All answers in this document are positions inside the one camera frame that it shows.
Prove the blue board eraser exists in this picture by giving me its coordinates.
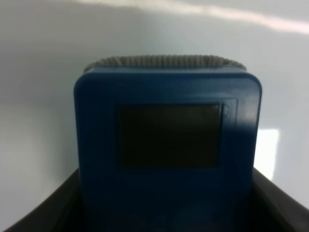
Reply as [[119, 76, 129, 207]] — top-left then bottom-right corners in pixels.
[[74, 56, 262, 232]]

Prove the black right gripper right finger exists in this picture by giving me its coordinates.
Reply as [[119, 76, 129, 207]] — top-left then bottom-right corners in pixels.
[[251, 169, 309, 232]]

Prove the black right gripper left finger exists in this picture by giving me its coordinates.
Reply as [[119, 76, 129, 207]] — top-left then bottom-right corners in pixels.
[[5, 169, 84, 232]]

